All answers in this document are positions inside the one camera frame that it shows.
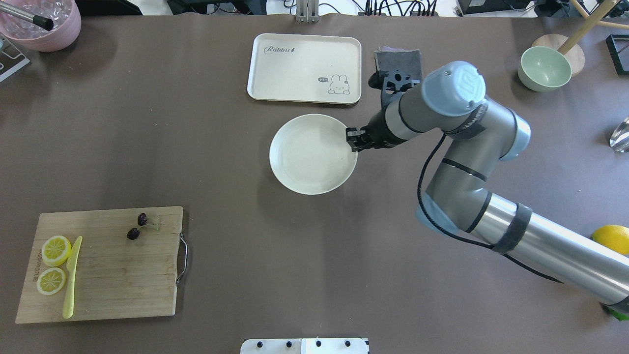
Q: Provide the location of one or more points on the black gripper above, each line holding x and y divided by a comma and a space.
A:
376, 132

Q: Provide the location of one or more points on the dark red cherry pair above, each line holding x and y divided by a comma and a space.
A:
144, 221

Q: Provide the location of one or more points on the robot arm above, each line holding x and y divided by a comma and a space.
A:
483, 132

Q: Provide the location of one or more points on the cream rabbit tray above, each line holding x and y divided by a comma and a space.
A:
305, 68

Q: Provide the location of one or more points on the cream round plate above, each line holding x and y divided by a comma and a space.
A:
310, 155

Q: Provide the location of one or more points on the dark grey cloth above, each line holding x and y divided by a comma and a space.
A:
408, 61

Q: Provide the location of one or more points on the green bowl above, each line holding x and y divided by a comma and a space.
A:
543, 69

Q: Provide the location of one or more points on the wooden cup tree stand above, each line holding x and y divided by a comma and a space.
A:
568, 46

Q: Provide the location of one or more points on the metal scoop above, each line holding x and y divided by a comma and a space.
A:
619, 139

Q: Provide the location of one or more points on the wooden cutting board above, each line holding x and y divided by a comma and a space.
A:
116, 277

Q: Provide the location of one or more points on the yellow lemon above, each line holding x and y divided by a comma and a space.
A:
614, 237

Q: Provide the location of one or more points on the lemon slice upper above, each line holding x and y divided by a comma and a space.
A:
55, 251

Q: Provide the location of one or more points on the lemon slice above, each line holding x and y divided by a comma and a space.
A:
55, 251
51, 281

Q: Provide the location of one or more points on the metal muddler with black tip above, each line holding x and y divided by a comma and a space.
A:
40, 21

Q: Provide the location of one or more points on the pink bowl with ice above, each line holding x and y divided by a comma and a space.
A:
64, 13

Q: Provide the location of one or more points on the yellow plastic knife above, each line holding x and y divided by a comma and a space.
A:
71, 266

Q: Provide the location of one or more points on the lemon slice lower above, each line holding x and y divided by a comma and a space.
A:
51, 281

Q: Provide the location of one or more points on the white cup rack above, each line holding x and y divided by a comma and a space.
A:
12, 59

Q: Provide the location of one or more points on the aluminium frame post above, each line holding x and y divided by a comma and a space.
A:
307, 11

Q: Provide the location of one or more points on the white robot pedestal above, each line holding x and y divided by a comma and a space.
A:
341, 345

